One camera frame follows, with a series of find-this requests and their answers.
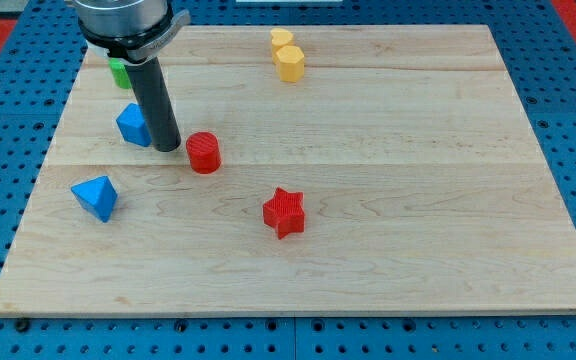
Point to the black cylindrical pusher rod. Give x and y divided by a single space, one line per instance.
151 93

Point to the red cylinder block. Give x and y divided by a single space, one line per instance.
203 152

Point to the red star block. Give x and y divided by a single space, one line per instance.
284 212

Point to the blue cube block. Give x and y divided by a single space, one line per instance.
132 126

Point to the green block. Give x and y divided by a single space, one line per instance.
119 74

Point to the blue triangle block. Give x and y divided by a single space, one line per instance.
97 196

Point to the yellow hexagon block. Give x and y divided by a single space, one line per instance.
290 63

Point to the yellow heart block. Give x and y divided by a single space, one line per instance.
279 38

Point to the wooden board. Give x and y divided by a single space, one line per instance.
426 192

